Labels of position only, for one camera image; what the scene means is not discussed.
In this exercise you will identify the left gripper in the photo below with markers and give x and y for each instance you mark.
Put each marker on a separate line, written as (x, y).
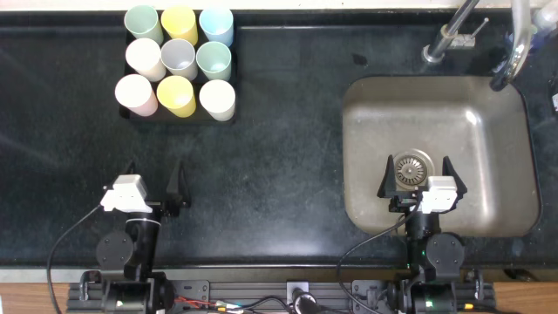
(168, 207)

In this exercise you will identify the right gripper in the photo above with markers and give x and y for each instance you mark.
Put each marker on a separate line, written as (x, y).
(405, 204)

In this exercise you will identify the yellow cup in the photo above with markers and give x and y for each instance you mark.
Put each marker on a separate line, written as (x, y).
(178, 20)
(175, 93)

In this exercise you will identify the white cup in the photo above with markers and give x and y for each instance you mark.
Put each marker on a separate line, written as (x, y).
(217, 98)
(143, 56)

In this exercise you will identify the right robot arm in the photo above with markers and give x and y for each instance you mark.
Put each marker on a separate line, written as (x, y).
(444, 255)

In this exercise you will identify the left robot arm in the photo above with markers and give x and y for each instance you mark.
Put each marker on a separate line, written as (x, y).
(144, 244)

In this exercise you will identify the steel sink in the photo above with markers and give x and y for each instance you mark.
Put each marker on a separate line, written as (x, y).
(479, 131)

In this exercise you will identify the pink cup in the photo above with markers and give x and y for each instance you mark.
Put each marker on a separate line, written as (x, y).
(133, 92)

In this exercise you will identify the grey cup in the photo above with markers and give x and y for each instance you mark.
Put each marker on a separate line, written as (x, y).
(178, 56)

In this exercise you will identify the steel tap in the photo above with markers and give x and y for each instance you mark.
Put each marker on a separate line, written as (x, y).
(436, 48)

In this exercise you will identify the green cup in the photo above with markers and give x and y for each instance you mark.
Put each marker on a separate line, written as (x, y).
(142, 20)
(213, 59)

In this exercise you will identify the black tray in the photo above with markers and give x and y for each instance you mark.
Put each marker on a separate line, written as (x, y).
(235, 61)

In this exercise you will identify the blue cup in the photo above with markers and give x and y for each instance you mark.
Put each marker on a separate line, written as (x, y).
(216, 22)

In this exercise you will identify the blue soap bottle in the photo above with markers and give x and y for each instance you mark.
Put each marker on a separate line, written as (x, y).
(547, 17)

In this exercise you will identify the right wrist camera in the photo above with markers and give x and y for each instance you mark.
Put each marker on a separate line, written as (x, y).
(440, 194)

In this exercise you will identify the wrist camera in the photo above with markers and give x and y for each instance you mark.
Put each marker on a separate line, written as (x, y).
(126, 194)
(440, 194)

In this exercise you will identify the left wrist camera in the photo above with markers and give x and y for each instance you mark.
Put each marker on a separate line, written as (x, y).
(126, 194)

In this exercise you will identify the mounting rail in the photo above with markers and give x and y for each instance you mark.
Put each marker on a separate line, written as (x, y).
(253, 292)

